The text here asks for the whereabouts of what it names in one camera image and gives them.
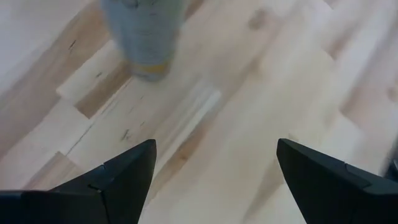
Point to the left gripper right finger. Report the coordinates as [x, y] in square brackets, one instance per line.
[326, 193]

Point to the silver Celsius slim can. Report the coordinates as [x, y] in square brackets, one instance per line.
[146, 37]

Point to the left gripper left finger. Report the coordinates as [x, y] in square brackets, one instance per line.
[124, 186]

